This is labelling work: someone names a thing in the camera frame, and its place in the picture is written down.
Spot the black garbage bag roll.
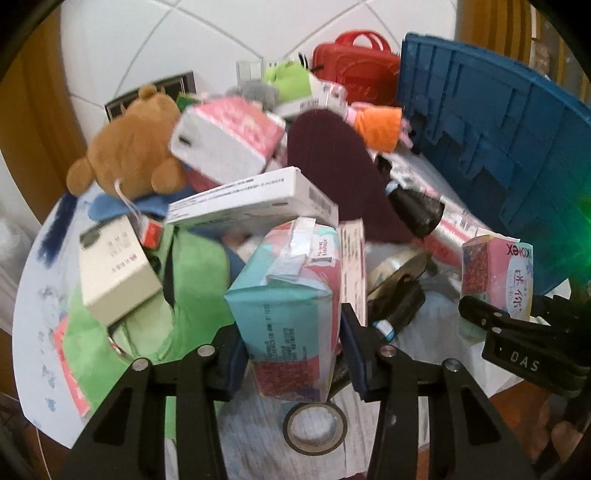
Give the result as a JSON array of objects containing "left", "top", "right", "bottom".
[{"left": 368, "top": 275, "right": 426, "bottom": 342}]

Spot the green cloth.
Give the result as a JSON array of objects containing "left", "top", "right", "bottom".
[{"left": 62, "top": 226, "right": 245, "bottom": 412}]

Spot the teal pink tissue pack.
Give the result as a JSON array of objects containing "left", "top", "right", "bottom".
[{"left": 224, "top": 217, "right": 342, "bottom": 402}]

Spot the maroon knit beanie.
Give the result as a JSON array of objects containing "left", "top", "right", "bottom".
[{"left": 287, "top": 109, "right": 414, "bottom": 244}]

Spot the pink Kotex tissue pack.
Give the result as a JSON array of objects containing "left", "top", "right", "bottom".
[{"left": 461, "top": 234, "right": 534, "bottom": 322}]

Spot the white floral tablecloth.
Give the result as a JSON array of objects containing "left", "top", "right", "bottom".
[{"left": 12, "top": 188, "right": 550, "bottom": 479}]

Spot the metal oval tin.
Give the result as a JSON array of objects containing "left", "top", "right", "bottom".
[{"left": 367, "top": 247, "right": 432, "bottom": 301}]

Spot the black tape roll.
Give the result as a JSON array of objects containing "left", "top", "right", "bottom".
[{"left": 283, "top": 402, "right": 348, "bottom": 456}]

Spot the red white medicine box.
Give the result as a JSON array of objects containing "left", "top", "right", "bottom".
[{"left": 338, "top": 219, "right": 367, "bottom": 327}]

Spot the blue plastic storage bin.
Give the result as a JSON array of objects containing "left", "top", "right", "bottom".
[{"left": 398, "top": 33, "right": 590, "bottom": 293}]

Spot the beige cardboard box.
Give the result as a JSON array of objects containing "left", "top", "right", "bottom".
[{"left": 78, "top": 215, "right": 162, "bottom": 327}]

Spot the orange pink plush toy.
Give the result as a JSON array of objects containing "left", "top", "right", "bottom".
[{"left": 346, "top": 102, "right": 414, "bottom": 153}]

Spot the long white medicine box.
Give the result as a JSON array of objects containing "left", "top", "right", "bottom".
[{"left": 165, "top": 167, "right": 339, "bottom": 234}]

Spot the brown teddy bear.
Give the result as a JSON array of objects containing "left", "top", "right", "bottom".
[{"left": 66, "top": 93, "right": 187, "bottom": 200}]

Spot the green frog plush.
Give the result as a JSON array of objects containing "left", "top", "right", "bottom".
[{"left": 263, "top": 59, "right": 311, "bottom": 103}]

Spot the pink white tissue pack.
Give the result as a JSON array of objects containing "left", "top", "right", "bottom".
[{"left": 169, "top": 97, "right": 286, "bottom": 184}]

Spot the grey plush toy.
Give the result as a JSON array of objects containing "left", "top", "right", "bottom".
[{"left": 225, "top": 80, "right": 280, "bottom": 111}]

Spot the black gift box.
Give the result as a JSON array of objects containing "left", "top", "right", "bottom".
[{"left": 104, "top": 71, "right": 197, "bottom": 122}]

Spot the white wall socket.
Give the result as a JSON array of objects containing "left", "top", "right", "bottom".
[{"left": 235, "top": 60, "right": 263, "bottom": 84}]

